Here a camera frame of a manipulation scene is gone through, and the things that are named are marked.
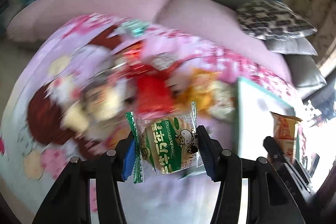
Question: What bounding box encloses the orange swiss roll packet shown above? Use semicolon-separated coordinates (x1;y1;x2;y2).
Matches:
271;112;302;163

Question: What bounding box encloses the clear steamed cake packet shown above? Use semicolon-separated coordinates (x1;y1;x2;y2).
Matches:
62;71;127;135

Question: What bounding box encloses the teal foil candy packet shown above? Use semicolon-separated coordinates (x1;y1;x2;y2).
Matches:
118;19;149;38

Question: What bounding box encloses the red snack bag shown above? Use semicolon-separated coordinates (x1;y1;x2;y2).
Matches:
112;40;182;116

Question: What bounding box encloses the green cow cracker packet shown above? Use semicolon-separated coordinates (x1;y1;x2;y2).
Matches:
126;101;199;184

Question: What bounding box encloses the cream peach cake packet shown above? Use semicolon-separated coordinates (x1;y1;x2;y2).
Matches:
207;80;236;122

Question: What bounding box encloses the teal shallow cardboard tray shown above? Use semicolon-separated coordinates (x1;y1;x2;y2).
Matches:
232;77;296;160

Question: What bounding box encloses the pink sofa seat cover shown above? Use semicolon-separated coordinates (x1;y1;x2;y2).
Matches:
6;0;291;82

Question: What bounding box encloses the pink cartoon print blanket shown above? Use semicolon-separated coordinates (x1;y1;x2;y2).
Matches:
0;12;320;224

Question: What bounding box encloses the black white patterned pillow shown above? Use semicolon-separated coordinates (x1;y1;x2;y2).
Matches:
237;0;317;41

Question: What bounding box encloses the yellow cake clear packet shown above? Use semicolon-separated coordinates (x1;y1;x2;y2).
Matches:
175;68;219;113

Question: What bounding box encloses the grey pillow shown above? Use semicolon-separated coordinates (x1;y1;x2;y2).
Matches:
264;38;318;56

